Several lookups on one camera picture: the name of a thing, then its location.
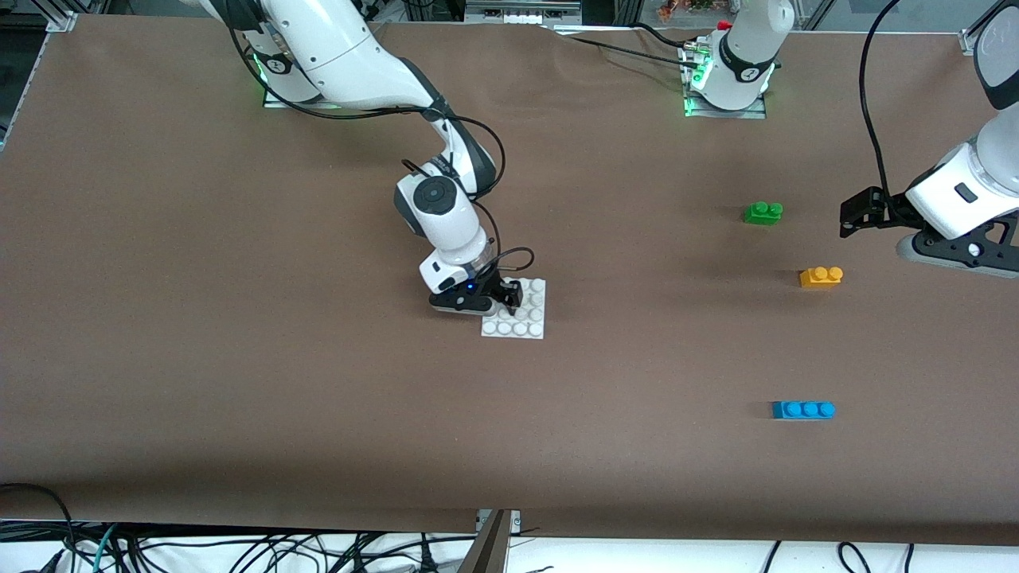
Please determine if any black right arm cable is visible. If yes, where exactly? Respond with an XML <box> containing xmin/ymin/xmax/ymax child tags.
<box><xmin>227</xmin><ymin>16</ymin><xmax>536</xmax><ymax>281</ymax></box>

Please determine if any grey metal post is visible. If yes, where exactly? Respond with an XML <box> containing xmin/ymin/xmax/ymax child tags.
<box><xmin>458</xmin><ymin>509</ymin><xmax>522</xmax><ymax>573</ymax></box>

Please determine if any blue three-stud block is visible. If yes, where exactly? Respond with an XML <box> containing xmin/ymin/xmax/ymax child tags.
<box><xmin>771</xmin><ymin>400</ymin><xmax>837</xmax><ymax>421</ymax></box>

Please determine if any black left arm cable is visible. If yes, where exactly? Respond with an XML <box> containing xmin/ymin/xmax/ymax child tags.
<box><xmin>858</xmin><ymin>0</ymin><xmax>904</xmax><ymax>192</ymax></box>

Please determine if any grey power strip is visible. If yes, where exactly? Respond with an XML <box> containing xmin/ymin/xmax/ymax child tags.
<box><xmin>466</xmin><ymin>0</ymin><xmax>582</xmax><ymax>25</ymax></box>

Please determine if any teal floor cable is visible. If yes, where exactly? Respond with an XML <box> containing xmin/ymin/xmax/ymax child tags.
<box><xmin>92</xmin><ymin>524</ymin><xmax>120</xmax><ymax>573</ymax></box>

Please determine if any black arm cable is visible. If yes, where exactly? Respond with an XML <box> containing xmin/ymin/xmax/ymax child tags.
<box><xmin>227</xmin><ymin>16</ymin><xmax>536</xmax><ymax>281</ymax></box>
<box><xmin>858</xmin><ymin>0</ymin><xmax>904</xmax><ymax>192</ymax></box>

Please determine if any white studded base plate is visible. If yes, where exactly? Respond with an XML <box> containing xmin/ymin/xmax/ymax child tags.
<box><xmin>481</xmin><ymin>277</ymin><xmax>547</xmax><ymax>341</ymax></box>

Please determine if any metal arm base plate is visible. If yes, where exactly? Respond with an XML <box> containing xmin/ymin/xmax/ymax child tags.
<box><xmin>683</xmin><ymin>94</ymin><xmax>767</xmax><ymax>119</ymax></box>
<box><xmin>263</xmin><ymin>80</ymin><xmax>327</xmax><ymax>110</ymax></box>

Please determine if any black cable on table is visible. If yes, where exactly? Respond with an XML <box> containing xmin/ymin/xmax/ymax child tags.
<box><xmin>633</xmin><ymin>21</ymin><xmax>700</xmax><ymax>49</ymax></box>
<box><xmin>553</xmin><ymin>30</ymin><xmax>693</xmax><ymax>64</ymax></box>

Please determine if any brown paper table cover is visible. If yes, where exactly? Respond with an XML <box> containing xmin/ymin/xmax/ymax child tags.
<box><xmin>0</xmin><ymin>14</ymin><xmax>1019</xmax><ymax>546</ymax></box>

